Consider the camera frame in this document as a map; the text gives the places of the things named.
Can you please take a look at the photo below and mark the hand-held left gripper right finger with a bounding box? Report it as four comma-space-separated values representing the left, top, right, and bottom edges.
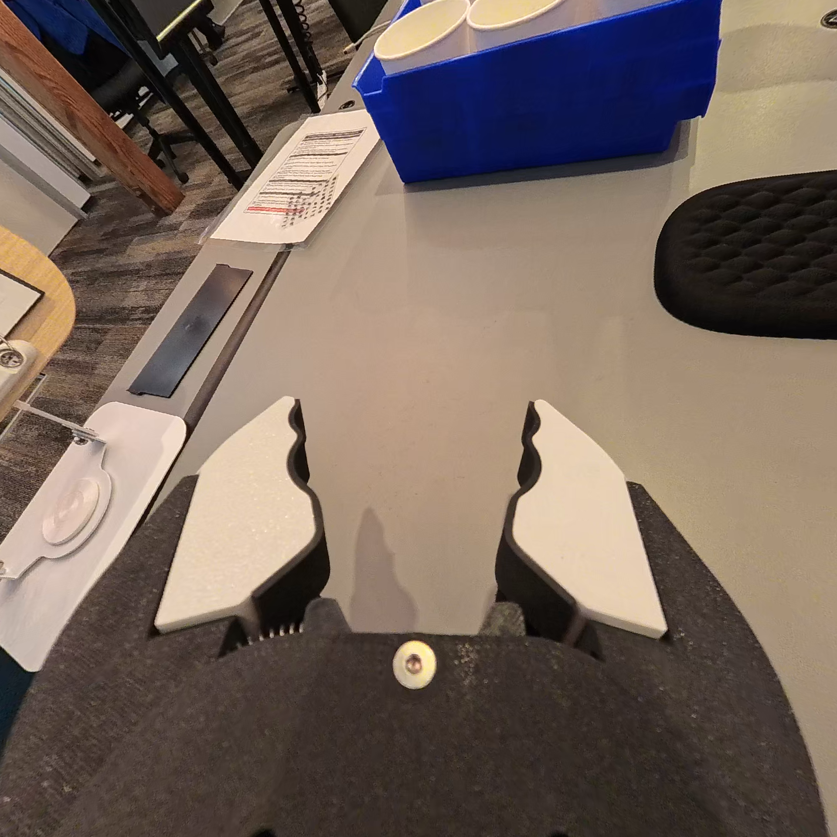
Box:
495, 399, 669, 640

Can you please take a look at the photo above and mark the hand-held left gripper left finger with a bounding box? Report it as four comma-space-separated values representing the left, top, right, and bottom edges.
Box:
153, 395, 328, 635

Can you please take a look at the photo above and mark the blue plastic bin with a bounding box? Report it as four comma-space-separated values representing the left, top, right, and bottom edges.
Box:
353, 0, 722, 184

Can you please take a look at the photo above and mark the wooden sign board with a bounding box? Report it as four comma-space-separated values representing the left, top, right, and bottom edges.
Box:
0, 225, 77, 419

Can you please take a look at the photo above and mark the white printed instruction sheet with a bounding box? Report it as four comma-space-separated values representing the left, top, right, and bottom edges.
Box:
0, 268, 44, 336

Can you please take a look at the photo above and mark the black rounded mesh object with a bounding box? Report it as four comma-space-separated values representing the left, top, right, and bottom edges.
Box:
654, 171, 837, 340

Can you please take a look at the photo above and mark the laminated printed paper sheet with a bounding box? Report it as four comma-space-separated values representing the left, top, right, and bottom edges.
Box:
206, 110, 383, 248

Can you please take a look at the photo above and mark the black office chair base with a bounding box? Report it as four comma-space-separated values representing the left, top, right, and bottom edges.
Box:
92, 65, 192, 185

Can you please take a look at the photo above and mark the black monitor floor stand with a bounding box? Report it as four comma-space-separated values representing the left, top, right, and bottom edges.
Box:
85, 0, 328, 191

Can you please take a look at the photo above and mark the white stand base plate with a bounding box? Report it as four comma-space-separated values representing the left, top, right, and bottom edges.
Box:
0, 401, 187, 672

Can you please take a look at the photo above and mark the black desk cable flap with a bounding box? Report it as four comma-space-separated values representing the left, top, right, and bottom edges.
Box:
127, 263, 252, 396

